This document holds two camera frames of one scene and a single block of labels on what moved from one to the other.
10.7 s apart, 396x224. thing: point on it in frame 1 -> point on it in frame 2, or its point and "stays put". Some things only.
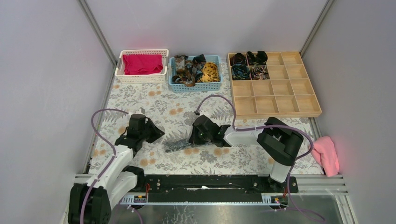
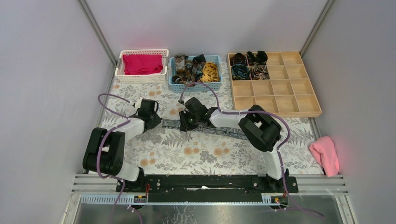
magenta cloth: x=142 y=64 stays put
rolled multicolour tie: x=259 y=72 stays put
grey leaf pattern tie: x=173 y=145 -> x=175 y=125
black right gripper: x=194 y=139 -> x=184 y=125
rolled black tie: x=260 y=59 stays put
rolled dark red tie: x=238 y=58 stays put
